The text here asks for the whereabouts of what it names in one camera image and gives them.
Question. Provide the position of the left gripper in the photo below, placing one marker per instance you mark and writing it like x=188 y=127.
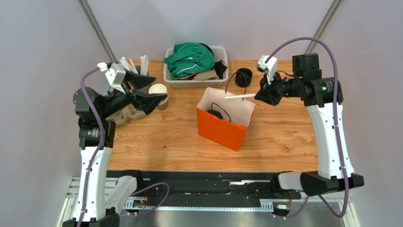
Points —
x=148 y=101

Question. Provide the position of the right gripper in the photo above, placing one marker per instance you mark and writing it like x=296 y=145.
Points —
x=270 y=91

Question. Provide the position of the single white straw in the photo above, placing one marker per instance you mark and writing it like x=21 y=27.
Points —
x=240 y=96

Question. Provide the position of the orange paper bag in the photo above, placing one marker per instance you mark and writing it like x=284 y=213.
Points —
x=237 y=114

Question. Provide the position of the black plastic cup lid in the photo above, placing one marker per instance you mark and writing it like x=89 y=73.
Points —
x=215 y=113

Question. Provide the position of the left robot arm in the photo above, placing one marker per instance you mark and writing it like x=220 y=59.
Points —
x=96 y=141

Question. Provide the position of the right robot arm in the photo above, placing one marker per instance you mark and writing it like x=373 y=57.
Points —
x=335 y=172

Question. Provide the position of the stack of paper cups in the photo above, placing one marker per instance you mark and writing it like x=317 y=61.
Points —
x=163 y=98

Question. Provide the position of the grey pulp carrier stack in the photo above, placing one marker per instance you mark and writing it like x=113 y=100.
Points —
x=127 y=113

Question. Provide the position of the stack of black lids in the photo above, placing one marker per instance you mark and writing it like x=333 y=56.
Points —
x=243 y=77

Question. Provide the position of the white wrapped straws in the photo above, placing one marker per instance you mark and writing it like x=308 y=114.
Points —
x=129 y=65

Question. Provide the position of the black cloth in basket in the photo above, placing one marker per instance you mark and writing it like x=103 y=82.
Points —
x=219 y=66

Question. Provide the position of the green garment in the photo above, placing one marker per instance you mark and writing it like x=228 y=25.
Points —
x=189 y=58

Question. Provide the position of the beige cloth in basket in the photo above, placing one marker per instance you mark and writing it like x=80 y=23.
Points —
x=206 y=75

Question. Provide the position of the white plastic basket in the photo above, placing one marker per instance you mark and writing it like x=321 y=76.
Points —
x=219 y=54

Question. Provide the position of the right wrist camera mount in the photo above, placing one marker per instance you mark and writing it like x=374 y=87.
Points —
x=268 y=66

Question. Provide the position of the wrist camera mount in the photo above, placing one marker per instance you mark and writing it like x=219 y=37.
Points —
x=115 y=74
x=268 y=66

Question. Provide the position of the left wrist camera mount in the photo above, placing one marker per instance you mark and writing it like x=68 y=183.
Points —
x=115 y=74

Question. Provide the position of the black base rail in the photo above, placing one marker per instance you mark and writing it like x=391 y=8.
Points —
x=211 y=191

